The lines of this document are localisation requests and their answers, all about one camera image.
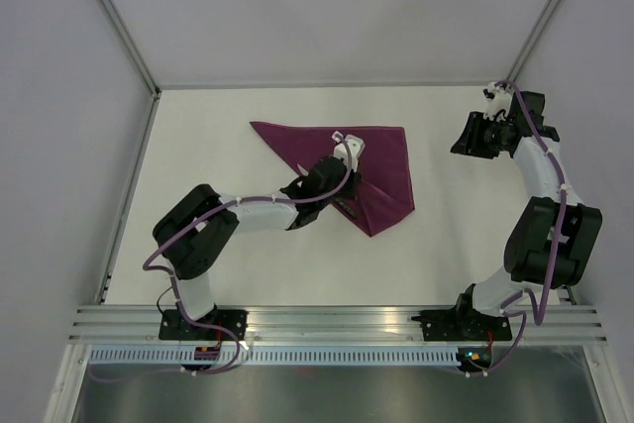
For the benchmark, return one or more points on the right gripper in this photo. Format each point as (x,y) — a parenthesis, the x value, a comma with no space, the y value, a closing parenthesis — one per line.
(469,142)

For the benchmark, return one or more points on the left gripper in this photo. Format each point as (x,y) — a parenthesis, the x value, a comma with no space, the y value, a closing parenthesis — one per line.
(355,179)

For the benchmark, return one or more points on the steel table knife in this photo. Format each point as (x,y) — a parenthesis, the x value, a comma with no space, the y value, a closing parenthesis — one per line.
(349,207)

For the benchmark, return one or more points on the purple cloth napkin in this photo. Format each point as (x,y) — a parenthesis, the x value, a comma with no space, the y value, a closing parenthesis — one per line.
(384,195)

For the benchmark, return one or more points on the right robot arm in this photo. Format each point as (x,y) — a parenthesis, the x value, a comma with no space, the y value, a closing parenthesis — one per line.
(551,243)

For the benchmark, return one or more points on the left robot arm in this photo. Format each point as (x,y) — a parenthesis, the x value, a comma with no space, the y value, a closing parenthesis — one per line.
(193,234)

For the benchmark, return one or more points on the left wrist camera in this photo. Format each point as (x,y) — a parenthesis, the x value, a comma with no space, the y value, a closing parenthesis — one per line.
(347,146)

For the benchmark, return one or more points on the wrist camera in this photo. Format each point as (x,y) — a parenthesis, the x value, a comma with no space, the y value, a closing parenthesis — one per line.
(498,100)
(347,146)

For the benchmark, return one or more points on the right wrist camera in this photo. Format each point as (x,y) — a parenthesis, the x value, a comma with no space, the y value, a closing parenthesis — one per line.
(498,100)

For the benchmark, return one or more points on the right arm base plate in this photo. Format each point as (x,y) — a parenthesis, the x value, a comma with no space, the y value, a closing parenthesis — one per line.
(448,325)

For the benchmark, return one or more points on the aluminium front rail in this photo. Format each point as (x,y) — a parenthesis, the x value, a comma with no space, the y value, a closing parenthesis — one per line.
(564,325)

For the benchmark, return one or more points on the right aluminium frame post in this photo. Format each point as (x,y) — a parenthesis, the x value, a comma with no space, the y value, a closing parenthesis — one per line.
(532,41)

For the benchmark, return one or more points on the aluminium frame post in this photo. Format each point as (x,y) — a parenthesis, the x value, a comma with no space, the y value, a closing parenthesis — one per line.
(532,41)
(129,46)

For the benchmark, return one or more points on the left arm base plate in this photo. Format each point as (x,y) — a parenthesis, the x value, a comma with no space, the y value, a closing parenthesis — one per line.
(214,326)

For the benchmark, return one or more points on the white slotted cable duct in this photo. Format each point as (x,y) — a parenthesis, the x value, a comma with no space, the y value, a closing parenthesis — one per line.
(279,356)

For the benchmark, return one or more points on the left aluminium frame post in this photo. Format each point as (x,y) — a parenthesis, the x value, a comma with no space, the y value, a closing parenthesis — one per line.
(129,46)

